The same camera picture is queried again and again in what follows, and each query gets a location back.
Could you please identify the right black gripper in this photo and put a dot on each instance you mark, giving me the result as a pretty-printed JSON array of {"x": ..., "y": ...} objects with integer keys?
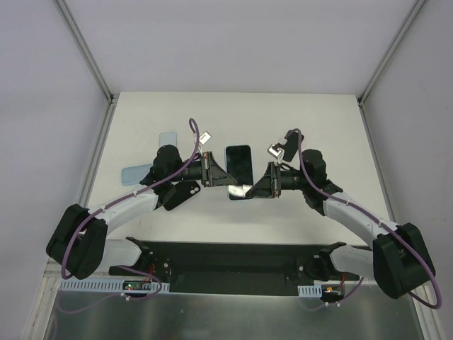
[{"x": 276, "y": 179}]

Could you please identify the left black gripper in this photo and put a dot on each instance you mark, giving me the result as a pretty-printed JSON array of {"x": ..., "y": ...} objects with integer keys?
[{"x": 206, "y": 168}]

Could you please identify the light blue three-hole phone case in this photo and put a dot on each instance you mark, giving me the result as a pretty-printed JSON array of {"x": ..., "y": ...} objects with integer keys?
[{"x": 238, "y": 192}]

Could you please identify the gold phone with black screen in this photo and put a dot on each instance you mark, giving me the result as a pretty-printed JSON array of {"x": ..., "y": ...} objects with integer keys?
[{"x": 239, "y": 163}]

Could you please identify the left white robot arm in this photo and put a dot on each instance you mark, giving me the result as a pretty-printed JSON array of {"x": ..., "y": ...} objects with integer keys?
[{"x": 78, "y": 242}]

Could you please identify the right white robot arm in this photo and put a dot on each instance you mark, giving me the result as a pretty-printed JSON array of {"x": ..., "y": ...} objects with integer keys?
[{"x": 396, "y": 256}]

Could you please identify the black two-hole phone case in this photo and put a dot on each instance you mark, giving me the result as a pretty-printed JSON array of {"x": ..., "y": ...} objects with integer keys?
[{"x": 184, "y": 191}]

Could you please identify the black phone case far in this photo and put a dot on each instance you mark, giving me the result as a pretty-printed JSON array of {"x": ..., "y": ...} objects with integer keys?
[{"x": 293, "y": 141}]

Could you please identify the light blue phone face down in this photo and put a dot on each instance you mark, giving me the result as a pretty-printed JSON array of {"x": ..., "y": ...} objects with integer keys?
[{"x": 168, "y": 138}]

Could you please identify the light blue two-hole phone case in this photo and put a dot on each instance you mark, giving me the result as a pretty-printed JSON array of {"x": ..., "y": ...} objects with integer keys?
[{"x": 134, "y": 174}]

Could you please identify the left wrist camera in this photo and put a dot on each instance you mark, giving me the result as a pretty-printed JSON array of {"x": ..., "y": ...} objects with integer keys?
[{"x": 204, "y": 137}]

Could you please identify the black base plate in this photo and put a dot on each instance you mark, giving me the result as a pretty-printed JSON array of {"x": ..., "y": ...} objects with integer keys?
[{"x": 231, "y": 269}]

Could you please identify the right white cable duct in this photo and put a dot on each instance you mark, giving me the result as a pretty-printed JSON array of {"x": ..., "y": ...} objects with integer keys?
[{"x": 320, "y": 290}]

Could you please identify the white cable duct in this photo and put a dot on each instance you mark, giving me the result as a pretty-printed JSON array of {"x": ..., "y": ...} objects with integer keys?
[
  {"x": 102, "y": 285},
  {"x": 320, "y": 290}
]

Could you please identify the left aluminium frame post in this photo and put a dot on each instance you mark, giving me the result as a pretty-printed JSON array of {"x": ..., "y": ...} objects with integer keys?
[{"x": 82, "y": 46}]

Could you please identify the aluminium frame post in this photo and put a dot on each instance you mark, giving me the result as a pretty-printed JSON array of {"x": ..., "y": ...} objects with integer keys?
[
  {"x": 403, "y": 30},
  {"x": 82, "y": 46}
]

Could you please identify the left white cable duct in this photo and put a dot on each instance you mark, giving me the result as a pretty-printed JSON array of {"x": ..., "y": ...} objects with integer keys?
[{"x": 102, "y": 285}]

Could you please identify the right aluminium frame post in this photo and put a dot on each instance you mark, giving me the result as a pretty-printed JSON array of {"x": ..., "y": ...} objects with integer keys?
[{"x": 403, "y": 30}]

